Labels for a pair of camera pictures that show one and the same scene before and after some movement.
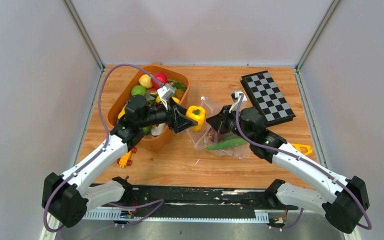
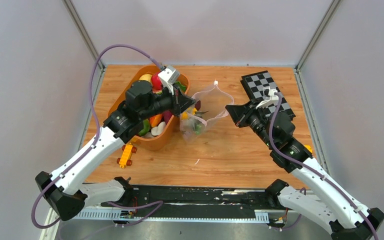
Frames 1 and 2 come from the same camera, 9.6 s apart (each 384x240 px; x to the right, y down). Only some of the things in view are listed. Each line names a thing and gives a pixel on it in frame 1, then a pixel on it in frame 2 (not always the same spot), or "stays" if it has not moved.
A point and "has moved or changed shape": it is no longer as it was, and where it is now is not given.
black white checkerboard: [263, 94] stays
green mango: [146, 130] stays
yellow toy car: [125, 160] stays
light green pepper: [227, 144] → [197, 128]
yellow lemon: [145, 81] stays
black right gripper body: [228, 122] → [250, 116]
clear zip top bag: [210, 139] → [208, 105]
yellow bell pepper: [198, 114] has moved or changed shape
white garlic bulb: [158, 130] stays
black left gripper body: [172, 121] → [175, 106]
